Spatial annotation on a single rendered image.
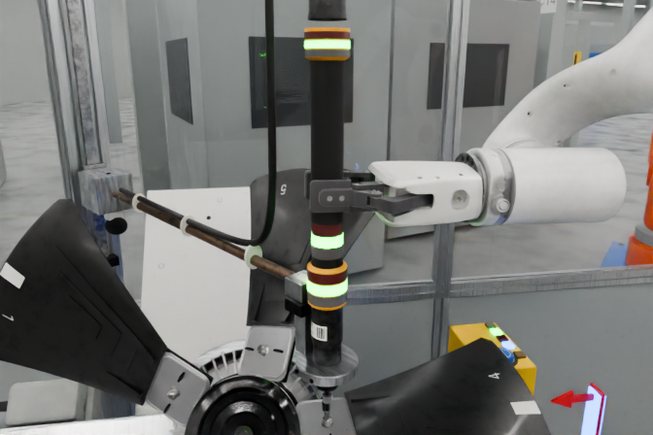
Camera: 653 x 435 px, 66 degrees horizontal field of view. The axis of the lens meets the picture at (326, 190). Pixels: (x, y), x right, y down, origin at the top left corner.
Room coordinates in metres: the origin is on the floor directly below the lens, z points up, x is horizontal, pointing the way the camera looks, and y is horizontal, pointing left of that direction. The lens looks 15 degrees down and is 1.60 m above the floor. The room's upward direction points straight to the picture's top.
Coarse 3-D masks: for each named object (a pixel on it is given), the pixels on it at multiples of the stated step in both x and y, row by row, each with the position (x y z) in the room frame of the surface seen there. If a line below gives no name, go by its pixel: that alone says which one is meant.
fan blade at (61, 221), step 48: (48, 240) 0.56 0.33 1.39; (0, 288) 0.55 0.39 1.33; (48, 288) 0.54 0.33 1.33; (96, 288) 0.53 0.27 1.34; (0, 336) 0.55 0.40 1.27; (48, 336) 0.54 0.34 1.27; (96, 336) 0.52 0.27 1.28; (144, 336) 0.51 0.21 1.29; (96, 384) 0.53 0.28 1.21; (144, 384) 0.51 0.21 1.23
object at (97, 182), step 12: (84, 168) 0.96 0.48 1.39; (96, 168) 0.98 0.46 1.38; (108, 168) 0.98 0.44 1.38; (84, 180) 0.93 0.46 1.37; (96, 180) 0.89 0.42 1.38; (108, 180) 0.90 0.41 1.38; (120, 180) 0.92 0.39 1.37; (84, 192) 0.93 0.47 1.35; (96, 192) 0.89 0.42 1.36; (108, 192) 0.90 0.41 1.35; (84, 204) 0.94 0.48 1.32; (96, 204) 0.89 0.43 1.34; (108, 204) 0.90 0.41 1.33; (120, 204) 0.92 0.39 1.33
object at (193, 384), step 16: (160, 368) 0.51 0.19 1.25; (176, 368) 0.50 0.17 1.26; (192, 368) 0.49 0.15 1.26; (160, 384) 0.51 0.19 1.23; (176, 384) 0.50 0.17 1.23; (192, 384) 0.49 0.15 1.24; (208, 384) 0.49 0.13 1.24; (160, 400) 0.51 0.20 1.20; (176, 400) 0.50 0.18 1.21; (192, 400) 0.50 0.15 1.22; (176, 416) 0.51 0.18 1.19
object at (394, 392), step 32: (448, 352) 0.61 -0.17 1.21; (480, 352) 0.60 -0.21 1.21; (384, 384) 0.56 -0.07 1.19; (416, 384) 0.55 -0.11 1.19; (448, 384) 0.55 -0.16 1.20; (480, 384) 0.55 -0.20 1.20; (512, 384) 0.55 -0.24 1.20; (352, 416) 0.50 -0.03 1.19; (384, 416) 0.50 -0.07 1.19; (416, 416) 0.50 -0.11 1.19; (448, 416) 0.50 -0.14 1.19; (480, 416) 0.50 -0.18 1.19; (512, 416) 0.51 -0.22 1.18
